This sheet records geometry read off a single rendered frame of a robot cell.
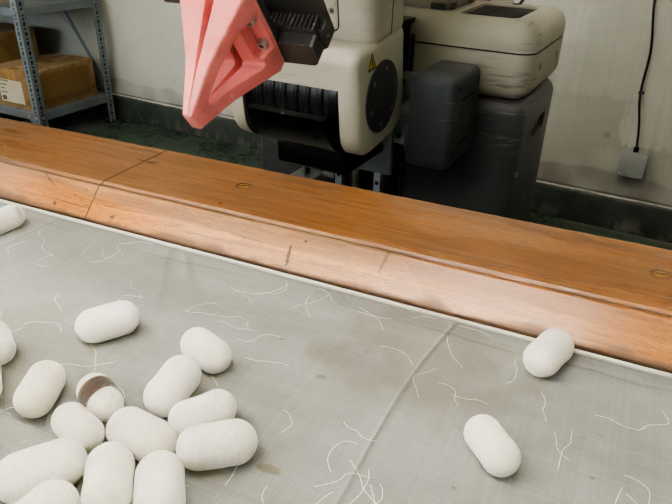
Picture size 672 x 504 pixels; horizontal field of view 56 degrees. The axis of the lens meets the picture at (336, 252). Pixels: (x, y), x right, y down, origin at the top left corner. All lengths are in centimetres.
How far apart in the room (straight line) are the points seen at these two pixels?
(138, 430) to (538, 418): 20
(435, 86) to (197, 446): 75
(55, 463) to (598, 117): 212
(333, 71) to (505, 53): 33
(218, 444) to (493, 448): 12
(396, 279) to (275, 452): 16
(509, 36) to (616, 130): 124
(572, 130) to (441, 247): 189
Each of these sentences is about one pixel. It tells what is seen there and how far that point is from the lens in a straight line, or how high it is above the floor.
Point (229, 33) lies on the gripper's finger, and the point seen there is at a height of 90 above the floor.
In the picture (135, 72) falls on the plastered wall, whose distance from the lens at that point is 325.
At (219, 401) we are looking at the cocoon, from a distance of 32.
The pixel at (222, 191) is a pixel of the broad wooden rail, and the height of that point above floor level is 76.
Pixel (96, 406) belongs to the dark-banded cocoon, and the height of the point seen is 75.
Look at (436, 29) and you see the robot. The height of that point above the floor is 79.
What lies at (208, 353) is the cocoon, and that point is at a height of 76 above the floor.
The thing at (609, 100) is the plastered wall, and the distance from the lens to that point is 227.
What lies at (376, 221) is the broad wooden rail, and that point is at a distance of 47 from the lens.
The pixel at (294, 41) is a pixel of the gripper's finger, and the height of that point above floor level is 89.
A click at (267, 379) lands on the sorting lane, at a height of 74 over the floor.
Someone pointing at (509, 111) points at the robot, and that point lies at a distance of 112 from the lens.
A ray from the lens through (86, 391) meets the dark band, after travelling 35.
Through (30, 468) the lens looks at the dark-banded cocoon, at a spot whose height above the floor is 76.
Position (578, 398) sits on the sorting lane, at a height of 74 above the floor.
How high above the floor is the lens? 97
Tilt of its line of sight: 29 degrees down
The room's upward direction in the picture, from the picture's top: 2 degrees clockwise
